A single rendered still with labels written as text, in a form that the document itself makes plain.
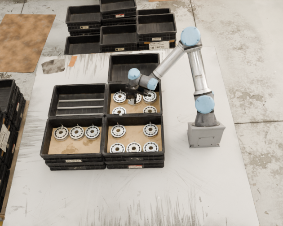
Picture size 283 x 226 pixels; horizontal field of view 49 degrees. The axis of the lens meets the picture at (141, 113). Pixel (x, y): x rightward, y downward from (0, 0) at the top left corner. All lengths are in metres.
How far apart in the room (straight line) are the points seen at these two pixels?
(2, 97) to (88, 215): 1.64
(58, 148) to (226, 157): 1.16
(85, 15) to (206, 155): 2.38
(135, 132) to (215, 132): 0.54
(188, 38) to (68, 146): 1.06
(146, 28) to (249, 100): 1.34
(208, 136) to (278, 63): 2.01
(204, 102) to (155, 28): 1.67
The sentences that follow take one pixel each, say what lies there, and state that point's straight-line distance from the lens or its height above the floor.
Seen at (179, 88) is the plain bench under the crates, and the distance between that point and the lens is 2.56.
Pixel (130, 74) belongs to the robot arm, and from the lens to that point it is 1.98.
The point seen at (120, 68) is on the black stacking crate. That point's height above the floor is 0.83.
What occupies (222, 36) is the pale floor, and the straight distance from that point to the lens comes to 4.13.
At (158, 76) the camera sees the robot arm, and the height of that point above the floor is 1.10.
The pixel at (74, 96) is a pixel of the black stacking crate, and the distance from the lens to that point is 2.43.
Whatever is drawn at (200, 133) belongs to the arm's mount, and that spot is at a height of 0.89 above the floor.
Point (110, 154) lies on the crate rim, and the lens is 1.98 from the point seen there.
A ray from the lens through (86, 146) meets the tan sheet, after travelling 2.15.
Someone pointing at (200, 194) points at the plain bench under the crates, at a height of 0.70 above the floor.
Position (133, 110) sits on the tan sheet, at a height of 0.83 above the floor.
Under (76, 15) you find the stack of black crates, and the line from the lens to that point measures 3.92.
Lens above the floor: 2.66
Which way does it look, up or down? 54 degrees down
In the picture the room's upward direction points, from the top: 5 degrees counter-clockwise
